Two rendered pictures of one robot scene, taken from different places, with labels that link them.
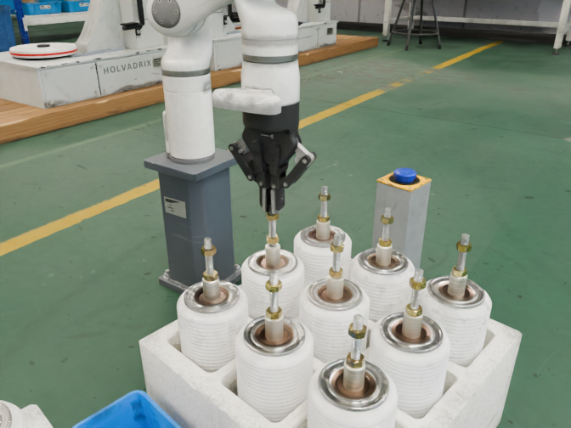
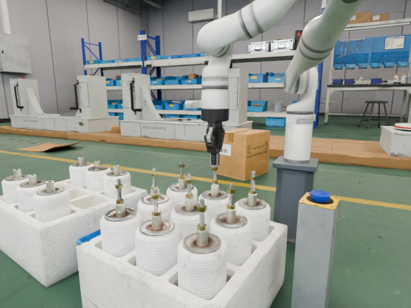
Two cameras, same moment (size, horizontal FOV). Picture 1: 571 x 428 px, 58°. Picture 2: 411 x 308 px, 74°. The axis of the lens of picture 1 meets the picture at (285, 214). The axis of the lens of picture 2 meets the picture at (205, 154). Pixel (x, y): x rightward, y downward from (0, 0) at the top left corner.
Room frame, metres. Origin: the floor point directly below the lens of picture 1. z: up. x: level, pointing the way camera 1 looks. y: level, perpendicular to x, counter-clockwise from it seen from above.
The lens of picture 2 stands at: (0.51, -0.71, 0.53)
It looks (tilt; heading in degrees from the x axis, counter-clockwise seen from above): 12 degrees down; 80
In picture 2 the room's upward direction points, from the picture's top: straight up
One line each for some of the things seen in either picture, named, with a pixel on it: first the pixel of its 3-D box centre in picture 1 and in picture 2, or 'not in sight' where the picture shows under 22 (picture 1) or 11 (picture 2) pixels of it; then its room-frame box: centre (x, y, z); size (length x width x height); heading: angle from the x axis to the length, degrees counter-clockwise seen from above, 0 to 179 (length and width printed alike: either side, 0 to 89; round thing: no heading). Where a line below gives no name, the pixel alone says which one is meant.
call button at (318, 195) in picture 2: (404, 176); (320, 197); (0.84, -0.21, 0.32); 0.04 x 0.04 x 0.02
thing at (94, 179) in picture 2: not in sight; (99, 190); (0.27, 0.39, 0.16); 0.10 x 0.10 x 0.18
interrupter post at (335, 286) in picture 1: (335, 286); (189, 204); (0.58, -0.07, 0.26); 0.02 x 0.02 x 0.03
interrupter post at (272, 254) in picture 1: (273, 255); (214, 190); (0.66, 0.02, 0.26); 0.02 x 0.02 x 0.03
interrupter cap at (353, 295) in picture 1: (335, 294); (189, 208); (0.58, -0.07, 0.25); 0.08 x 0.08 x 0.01
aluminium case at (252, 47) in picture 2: not in sight; (260, 49); (2.45, 4.43, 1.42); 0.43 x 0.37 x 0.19; 53
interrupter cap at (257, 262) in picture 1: (273, 262); (214, 195); (0.66, 0.02, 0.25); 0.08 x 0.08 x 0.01
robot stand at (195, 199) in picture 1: (198, 221); (293, 199); (1.00, 0.19, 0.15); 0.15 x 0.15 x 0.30; 55
